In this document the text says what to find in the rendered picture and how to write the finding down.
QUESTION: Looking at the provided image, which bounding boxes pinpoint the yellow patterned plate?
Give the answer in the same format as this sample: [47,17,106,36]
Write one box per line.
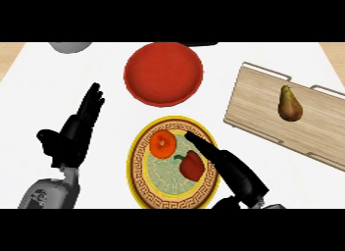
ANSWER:
[126,115,224,210]

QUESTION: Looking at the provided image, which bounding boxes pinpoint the red bell pepper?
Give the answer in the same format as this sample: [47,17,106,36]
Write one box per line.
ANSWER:
[172,149,208,182]

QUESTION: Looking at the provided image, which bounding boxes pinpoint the grey round object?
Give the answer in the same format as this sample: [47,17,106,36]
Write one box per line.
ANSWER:
[48,42,95,55]

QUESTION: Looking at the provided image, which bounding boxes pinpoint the orange persimmon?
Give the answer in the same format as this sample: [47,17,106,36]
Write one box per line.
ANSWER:
[149,129,178,160]

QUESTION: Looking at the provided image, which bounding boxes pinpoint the brown pear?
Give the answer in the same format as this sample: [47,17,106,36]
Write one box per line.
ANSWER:
[277,84,305,123]

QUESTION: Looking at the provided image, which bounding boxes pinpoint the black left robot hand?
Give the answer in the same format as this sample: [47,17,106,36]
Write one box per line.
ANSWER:
[35,82,106,170]

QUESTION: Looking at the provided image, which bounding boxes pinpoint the red bowl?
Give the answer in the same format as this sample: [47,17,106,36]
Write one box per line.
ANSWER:
[123,42,205,108]

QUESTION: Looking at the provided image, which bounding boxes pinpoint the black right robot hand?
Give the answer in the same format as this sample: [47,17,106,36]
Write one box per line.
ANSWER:
[183,130,271,210]

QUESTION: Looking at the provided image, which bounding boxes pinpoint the wooden cutting board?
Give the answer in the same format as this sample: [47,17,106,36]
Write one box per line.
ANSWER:
[222,61,345,178]

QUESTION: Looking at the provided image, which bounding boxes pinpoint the dark object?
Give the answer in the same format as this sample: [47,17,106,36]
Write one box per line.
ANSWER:
[178,42,221,48]

